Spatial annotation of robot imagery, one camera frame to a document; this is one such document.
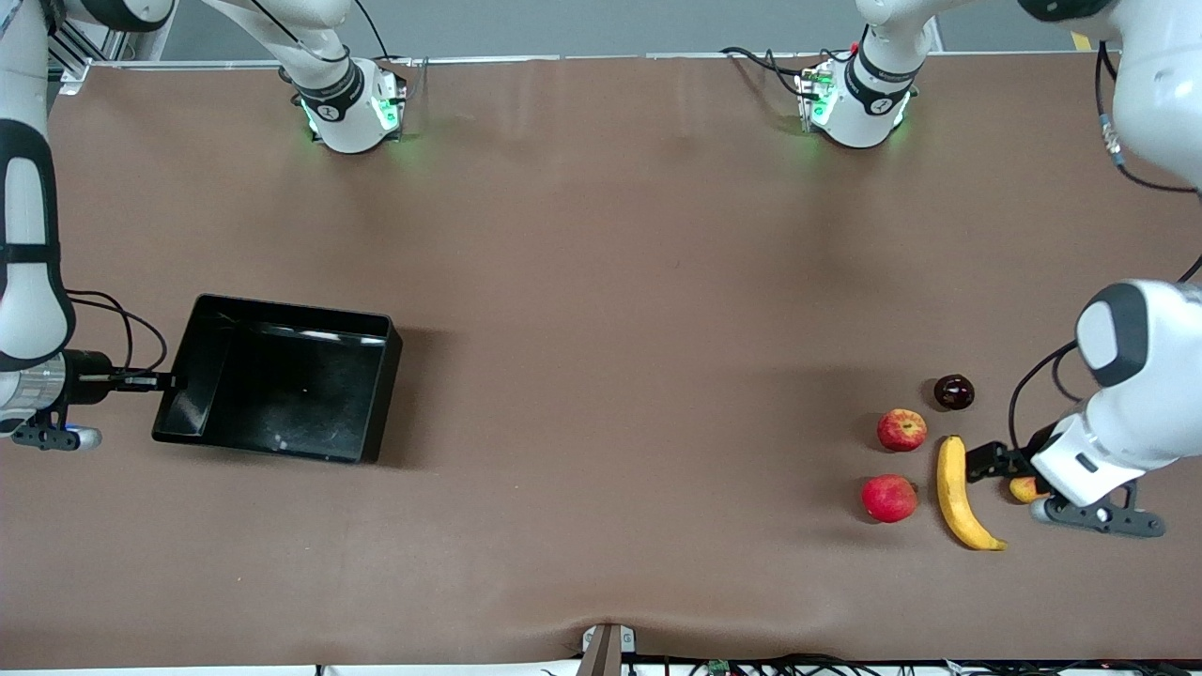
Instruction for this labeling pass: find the dark purple plum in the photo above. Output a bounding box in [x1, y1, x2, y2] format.
[932, 374, 976, 411]

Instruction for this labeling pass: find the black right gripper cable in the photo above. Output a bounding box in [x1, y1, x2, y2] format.
[66, 289, 168, 376]

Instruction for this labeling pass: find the brown table mat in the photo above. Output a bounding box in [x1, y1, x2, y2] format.
[0, 52, 1202, 669]

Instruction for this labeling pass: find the black left arm base cable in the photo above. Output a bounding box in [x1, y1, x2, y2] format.
[720, 45, 832, 95]

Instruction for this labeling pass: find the yellow banana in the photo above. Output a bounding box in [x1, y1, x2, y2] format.
[935, 434, 1009, 552]

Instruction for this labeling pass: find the lower red apple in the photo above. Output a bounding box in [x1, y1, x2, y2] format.
[860, 473, 919, 524]

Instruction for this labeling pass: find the black right arm base cable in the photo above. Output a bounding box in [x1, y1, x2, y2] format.
[352, 0, 429, 95]

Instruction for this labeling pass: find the aluminium frame profile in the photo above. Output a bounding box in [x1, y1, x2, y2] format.
[47, 19, 128, 95]

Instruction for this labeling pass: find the black plastic box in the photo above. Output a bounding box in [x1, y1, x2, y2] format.
[151, 293, 405, 465]

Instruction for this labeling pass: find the black arm base cable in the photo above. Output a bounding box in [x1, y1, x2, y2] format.
[720, 45, 832, 95]
[352, 0, 429, 95]

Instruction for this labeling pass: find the red yellow apple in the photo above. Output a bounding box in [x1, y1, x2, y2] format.
[876, 407, 929, 453]

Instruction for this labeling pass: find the metal table edge bracket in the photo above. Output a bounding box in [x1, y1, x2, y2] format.
[579, 622, 638, 676]

